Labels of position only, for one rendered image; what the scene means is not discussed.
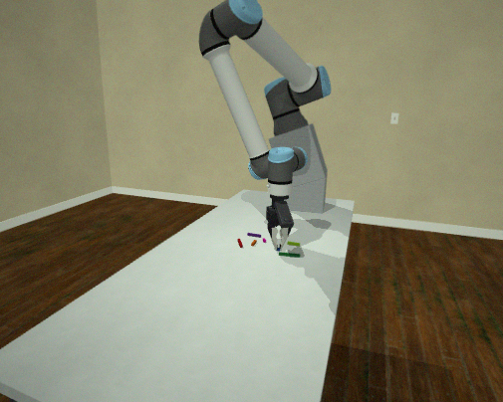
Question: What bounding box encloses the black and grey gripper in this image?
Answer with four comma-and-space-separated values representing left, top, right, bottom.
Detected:
266, 194, 292, 251

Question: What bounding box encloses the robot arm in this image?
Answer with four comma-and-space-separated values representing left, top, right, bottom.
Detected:
199, 0, 331, 196

